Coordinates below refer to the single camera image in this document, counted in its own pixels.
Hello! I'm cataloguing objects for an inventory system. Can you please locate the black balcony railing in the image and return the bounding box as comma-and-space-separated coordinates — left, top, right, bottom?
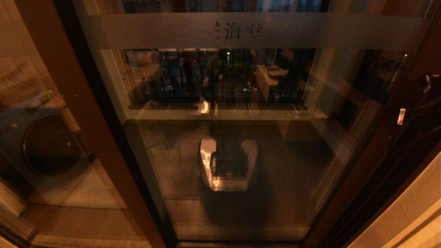
126, 48, 316, 104

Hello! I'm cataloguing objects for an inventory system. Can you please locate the brown framed sliding glass door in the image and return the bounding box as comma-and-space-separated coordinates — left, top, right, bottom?
0, 0, 441, 248

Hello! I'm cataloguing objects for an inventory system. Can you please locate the brown framed fixed glass panel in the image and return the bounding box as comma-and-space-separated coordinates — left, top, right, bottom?
0, 0, 176, 248

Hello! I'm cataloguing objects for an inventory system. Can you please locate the black cable with white label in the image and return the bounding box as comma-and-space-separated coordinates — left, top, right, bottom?
389, 100, 441, 155

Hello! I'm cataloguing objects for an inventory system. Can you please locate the dark brown door jamb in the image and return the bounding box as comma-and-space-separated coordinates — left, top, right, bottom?
324, 138, 441, 248

